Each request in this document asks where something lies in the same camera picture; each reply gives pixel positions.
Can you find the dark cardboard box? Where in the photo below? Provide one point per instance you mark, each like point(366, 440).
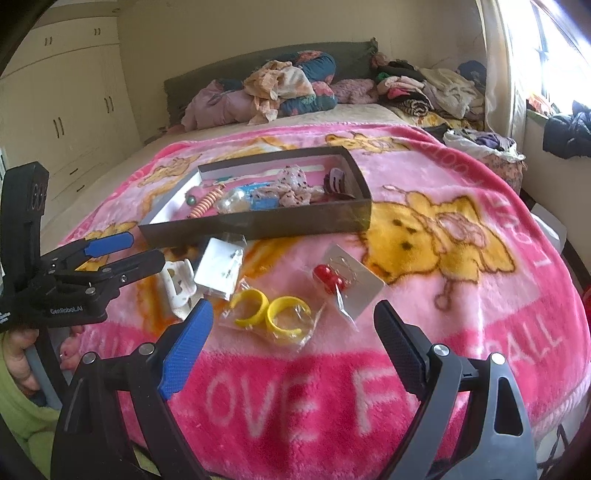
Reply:
point(277, 221)

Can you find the pile of mixed clothes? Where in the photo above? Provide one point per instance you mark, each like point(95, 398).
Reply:
point(429, 92)

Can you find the dark comb hair clip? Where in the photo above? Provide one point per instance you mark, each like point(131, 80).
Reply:
point(337, 180)

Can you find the window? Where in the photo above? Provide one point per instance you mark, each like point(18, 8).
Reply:
point(554, 46)

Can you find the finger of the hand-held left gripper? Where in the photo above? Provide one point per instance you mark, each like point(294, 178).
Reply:
point(108, 244)
point(134, 267)

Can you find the pink floral cloth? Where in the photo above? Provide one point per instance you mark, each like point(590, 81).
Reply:
point(355, 90)

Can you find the dark clothes on windowsill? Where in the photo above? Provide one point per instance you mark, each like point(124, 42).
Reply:
point(568, 131)

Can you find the white earring card packet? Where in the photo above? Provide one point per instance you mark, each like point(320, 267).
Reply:
point(217, 265)

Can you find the pink printed blanket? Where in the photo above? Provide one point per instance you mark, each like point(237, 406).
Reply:
point(300, 392)

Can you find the red cherry earrings card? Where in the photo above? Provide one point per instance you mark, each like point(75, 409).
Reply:
point(364, 284)

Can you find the dark green headboard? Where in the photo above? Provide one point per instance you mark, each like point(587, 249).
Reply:
point(184, 83)

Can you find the dark floral pillow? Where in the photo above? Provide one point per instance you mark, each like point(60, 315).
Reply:
point(318, 67)

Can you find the person's left hand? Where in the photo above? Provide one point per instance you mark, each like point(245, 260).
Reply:
point(18, 353)

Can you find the white claw hair clip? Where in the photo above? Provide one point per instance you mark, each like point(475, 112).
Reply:
point(178, 286)

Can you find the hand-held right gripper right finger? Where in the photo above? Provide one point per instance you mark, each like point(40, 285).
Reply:
point(401, 344)

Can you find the clothes heap beside bed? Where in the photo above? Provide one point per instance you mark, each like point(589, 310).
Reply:
point(485, 141)

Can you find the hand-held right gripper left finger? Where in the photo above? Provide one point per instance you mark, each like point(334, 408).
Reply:
point(184, 357)

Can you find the cream wardrobe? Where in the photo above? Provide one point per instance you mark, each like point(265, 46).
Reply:
point(69, 101)

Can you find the pink garment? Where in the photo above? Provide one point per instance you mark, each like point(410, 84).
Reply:
point(217, 104)

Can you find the person's left forearm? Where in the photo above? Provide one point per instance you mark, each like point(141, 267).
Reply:
point(27, 424)

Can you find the cream floral garment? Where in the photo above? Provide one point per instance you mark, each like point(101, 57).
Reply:
point(277, 83)

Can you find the white curtain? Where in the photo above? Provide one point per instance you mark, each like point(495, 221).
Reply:
point(503, 69)

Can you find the polka dot bow scrunchie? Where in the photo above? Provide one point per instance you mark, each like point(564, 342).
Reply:
point(295, 184)

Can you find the yellow hoop earrings packet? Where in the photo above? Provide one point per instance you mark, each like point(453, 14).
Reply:
point(244, 318)

